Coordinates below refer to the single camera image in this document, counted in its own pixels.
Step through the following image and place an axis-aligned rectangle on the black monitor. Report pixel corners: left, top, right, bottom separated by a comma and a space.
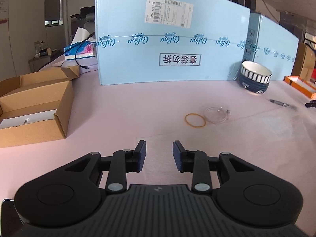
80, 6, 95, 16

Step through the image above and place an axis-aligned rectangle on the large light blue carton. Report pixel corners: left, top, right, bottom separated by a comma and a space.
95, 0, 251, 86

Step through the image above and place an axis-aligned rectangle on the black cable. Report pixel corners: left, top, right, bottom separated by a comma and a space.
74, 31, 95, 70

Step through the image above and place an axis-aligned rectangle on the grey office chair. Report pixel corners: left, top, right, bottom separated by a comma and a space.
84, 14, 95, 39

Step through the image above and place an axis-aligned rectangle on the dark blue ceramic bowl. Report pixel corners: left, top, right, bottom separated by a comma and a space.
238, 73, 271, 95

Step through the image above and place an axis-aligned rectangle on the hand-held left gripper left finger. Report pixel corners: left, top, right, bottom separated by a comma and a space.
64, 140, 147, 194

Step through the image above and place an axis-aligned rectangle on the blue tissue box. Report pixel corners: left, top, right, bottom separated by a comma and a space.
64, 28, 97, 61

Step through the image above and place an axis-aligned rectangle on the yellow rubber band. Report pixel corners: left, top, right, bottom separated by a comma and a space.
185, 114, 206, 128

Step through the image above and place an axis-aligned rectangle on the striped white ceramic bowl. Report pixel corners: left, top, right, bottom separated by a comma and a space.
241, 61, 272, 84

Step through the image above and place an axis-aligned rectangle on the light blue carton with barcode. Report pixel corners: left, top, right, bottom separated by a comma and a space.
247, 11, 300, 81

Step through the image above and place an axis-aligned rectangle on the brown closed carton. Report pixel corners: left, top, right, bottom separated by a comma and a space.
291, 41, 316, 79

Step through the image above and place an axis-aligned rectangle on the orange box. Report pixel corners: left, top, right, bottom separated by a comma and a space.
284, 75, 316, 99

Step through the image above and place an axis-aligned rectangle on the grey ballpoint pen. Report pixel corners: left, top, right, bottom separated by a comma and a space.
269, 99, 298, 109

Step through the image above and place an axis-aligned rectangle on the cluttered side table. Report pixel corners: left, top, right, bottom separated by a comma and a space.
28, 41, 65, 72

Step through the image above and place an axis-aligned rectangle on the open brown cardboard box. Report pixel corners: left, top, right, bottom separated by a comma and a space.
0, 65, 80, 149

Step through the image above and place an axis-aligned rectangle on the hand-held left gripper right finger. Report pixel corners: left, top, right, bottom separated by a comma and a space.
173, 140, 255, 194

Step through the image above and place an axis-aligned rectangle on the dark window blind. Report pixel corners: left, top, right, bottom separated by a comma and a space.
44, 0, 62, 27

